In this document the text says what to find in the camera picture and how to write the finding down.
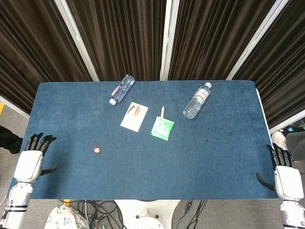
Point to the white card red drawing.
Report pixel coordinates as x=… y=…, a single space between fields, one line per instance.
x=134 y=118

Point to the white partition post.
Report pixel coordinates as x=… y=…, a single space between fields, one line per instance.
x=168 y=40
x=77 y=40
x=256 y=40

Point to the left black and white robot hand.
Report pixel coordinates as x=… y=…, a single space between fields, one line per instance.
x=28 y=165

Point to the blue felt table mat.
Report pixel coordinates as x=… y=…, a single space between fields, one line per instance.
x=152 y=167

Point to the dark brown curtain panel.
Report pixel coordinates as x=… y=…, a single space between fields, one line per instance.
x=209 y=35
x=31 y=47
x=119 y=35
x=286 y=71

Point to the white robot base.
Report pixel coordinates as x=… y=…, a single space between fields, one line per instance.
x=147 y=213

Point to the black shoe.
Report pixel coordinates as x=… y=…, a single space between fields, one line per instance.
x=9 y=140

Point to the large clear bottle red label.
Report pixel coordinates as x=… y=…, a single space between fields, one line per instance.
x=196 y=101

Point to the white sneaker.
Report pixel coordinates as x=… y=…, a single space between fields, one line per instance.
x=280 y=140

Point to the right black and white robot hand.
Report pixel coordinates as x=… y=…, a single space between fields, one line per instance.
x=288 y=182

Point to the small clear bottle pink label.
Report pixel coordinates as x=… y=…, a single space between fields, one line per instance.
x=121 y=90

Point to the floral patterned cloth bag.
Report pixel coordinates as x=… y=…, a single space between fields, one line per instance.
x=63 y=218

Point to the green ice pop wooden stick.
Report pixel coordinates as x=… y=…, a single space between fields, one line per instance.
x=162 y=128

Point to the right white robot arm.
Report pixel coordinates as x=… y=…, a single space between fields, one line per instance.
x=291 y=214

